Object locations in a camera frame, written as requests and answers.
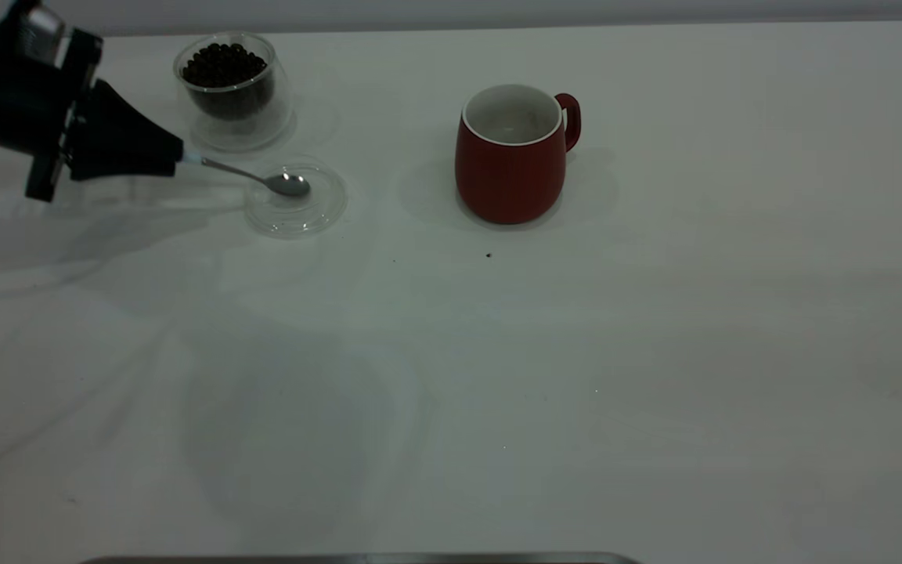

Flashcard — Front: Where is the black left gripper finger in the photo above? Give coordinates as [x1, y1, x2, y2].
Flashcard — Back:
[79, 78, 184, 151]
[67, 129, 186, 183]

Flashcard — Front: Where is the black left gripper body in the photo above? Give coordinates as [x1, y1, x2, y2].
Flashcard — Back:
[0, 30, 105, 202]

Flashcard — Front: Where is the metal spoon light blue handle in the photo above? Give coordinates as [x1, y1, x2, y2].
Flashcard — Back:
[181, 150, 312, 198]

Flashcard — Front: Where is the red mug white inside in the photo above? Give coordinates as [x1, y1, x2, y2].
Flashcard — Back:
[455, 84, 582, 226]

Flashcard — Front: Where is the dark coffee beans pile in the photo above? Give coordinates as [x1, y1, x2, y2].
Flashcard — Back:
[182, 42, 276, 121]

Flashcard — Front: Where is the clear glass lid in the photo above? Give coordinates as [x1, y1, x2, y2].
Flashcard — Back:
[244, 162, 348, 239]

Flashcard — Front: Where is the clear double-walled glass jar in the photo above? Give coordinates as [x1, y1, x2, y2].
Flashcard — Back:
[173, 31, 296, 153]

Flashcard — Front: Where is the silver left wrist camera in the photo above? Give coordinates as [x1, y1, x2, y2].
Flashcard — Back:
[0, 0, 70, 68]

